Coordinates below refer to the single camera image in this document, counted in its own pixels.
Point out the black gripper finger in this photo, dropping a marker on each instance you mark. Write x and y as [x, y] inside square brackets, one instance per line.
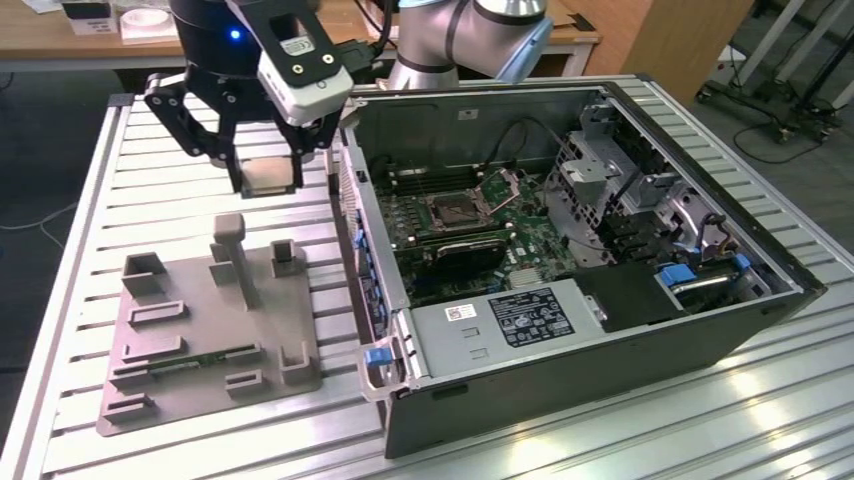
[321, 135]
[200, 125]

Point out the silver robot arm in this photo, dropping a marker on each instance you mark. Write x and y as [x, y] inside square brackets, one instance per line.
[427, 30]

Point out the black RAM slot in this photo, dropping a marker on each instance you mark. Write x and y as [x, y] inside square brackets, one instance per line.
[447, 170]
[449, 187]
[447, 176]
[449, 181]

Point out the CPU socket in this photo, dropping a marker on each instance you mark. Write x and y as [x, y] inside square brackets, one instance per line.
[461, 212]

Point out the white tape roll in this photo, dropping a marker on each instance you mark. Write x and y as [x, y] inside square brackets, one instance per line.
[146, 22]

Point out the thin locking lever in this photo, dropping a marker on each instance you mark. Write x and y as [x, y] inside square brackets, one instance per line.
[422, 185]

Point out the white box with black label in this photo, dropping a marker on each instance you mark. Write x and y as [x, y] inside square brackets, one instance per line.
[90, 20]

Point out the wooden desk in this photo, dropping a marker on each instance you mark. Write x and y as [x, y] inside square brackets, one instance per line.
[67, 47]

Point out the black graphics card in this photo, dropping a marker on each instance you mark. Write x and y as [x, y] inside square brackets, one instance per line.
[467, 255]

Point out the blue card retainer strip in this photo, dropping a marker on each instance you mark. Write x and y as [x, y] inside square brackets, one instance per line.
[370, 300]

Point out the grey parts rack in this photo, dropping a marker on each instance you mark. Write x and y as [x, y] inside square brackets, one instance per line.
[214, 310]

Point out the green motherboard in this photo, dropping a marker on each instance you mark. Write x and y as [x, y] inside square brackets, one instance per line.
[527, 240]

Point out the metal drive cage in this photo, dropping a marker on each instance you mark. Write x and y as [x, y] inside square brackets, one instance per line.
[587, 175]

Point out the silver heat sink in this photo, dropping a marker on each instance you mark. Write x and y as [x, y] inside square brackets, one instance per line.
[526, 278]

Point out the flat cardboard sheet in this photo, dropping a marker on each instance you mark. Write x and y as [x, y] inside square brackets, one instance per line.
[567, 20]

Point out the blue case latch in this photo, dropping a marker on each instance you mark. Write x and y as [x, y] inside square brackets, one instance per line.
[377, 357]

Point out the grey power supply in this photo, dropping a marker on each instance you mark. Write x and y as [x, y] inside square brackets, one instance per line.
[461, 345]

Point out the green RAM stick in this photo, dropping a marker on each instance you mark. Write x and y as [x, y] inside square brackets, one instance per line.
[190, 361]

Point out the wooden cabinet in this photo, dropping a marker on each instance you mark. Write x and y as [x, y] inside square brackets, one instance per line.
[667, 40]

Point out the blue disk carrier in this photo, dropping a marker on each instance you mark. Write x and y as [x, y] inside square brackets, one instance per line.
[677, 277]

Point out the black PC case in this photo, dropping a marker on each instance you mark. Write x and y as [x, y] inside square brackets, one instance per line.
[534, 400]

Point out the black wheeled stand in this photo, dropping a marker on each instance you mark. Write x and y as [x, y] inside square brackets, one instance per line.
[754, 97]

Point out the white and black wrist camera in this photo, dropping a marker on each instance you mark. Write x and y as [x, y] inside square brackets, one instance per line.
[314, 95]

